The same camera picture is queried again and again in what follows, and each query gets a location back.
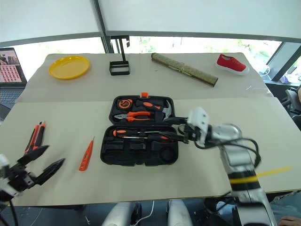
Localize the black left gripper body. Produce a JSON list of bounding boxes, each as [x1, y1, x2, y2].
[[7, 164, 39, 192]]

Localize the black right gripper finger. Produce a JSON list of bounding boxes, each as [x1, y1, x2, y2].
[[161, 132, 189, 144], [162, 116, 189, 124]]

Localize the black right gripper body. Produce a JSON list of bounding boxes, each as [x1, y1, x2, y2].
[[177, 122, 200, 144]]

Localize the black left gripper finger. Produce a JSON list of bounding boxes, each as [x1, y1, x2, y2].
[[17, 145, 50, 167], [34, 158, 66, 186]]

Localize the orange black utility knife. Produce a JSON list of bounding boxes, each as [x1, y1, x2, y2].
[[34, 121, 47, 151], [24, 123, 40, 153]]

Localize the orange voltage tester pen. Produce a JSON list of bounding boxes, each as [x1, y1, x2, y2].
[[79, 136, 95, 172]]

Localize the black plastic tool case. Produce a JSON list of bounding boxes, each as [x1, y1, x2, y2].
[[100, 95, 179, 167]]

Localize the person's bare hand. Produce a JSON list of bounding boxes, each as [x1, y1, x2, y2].
[[278, 216, 301, 226]]

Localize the beige table cover sheet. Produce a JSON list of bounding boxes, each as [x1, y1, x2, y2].
[[0, 96, 301, 207], [15, 52, 275, 104]]

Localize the rolled bamboo mat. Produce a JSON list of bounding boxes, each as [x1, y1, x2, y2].
[[151, 52, 218, 88]]

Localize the orange black tape measure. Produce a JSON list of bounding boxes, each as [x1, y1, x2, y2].
[[117, 98, 134, 110]]

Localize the black metal stand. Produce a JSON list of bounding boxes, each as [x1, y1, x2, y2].
[[109, 35, 131, 76]]

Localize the silver rounded body shell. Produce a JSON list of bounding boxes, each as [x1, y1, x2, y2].
[[102, 202, 142, 226], [167, 199, 193, 226]]

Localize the red canvas shoe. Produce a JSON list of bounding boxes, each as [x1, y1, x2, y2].
[[215, 53, 250, 76]]

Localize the open laptop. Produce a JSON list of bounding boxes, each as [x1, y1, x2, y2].
[[0, 47, 28, 121]]

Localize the yellow plastic plate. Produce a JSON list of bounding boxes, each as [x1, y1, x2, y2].
[[48, 55, 91, 80]]

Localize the grey office chair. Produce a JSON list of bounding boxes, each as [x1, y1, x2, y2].
[[281, 88, 299, 113]]

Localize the dark window mullion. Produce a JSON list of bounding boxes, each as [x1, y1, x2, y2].
[[90, 0, 118, 54]]

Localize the wide white roller blind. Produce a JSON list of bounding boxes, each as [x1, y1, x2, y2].
[[97, 0, 301, 44]]

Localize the person in blue jeans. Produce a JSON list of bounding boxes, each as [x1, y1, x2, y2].
[[215, 195, 301, 226]]

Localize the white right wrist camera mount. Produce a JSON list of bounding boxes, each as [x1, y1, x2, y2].
[[187, 107, 212, 145]]

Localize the claw hammer with orange-black handle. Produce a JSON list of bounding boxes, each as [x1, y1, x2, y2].
[[135, 98, 174, 118]]

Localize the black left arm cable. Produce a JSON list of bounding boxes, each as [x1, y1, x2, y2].
[[0, 199, 19, 226]]

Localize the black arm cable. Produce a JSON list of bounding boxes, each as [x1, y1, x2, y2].
[[0, 199, 19, 226], [195, 137, 262, 169]]

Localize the orange handled pliers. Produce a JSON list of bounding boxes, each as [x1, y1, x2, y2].
[[113, 110, 156, 122]]

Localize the orange black handled screwdriver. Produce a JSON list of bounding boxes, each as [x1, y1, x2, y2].
[[112, 129, 148, 137]]

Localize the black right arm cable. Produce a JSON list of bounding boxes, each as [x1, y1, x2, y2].
[[195, 137, 262, 169]]

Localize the thin white cable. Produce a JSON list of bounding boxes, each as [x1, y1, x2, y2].
[[137, 200, 156, 223]]

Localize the yellow strap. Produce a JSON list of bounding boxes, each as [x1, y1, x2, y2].
[[230, 166, 292, 184]]

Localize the dark window frame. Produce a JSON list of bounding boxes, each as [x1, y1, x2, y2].
[[265, 41, 301, 82]]

